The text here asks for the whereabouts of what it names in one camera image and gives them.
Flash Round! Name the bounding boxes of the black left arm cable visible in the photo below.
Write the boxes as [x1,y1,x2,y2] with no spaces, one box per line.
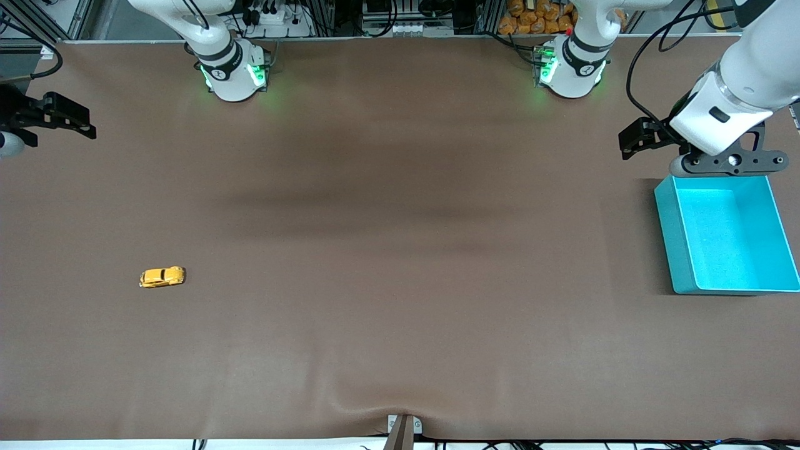
[625,0,748,141]

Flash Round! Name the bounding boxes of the white power strip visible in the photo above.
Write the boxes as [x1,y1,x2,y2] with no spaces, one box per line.
[246,0,313,38]

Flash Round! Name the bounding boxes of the aluminium frame profile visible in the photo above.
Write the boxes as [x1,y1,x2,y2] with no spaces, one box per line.
[0,0,96,42]

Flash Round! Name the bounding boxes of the pile of orange objects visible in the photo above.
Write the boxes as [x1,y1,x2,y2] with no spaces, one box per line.
[498,0,579,36]

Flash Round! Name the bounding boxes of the brown table mat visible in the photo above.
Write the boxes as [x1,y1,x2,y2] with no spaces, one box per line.
[0,36,800,442]

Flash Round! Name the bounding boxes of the yellow beetle toy car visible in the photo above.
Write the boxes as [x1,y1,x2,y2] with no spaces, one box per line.
[139,266,187,289]

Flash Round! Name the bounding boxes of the metal table clamp bracket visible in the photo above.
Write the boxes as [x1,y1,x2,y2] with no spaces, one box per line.
[384,414,424,450]

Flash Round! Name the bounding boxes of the turquoise plastic bin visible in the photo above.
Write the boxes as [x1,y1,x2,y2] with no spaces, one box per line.
[654,174,800,295]

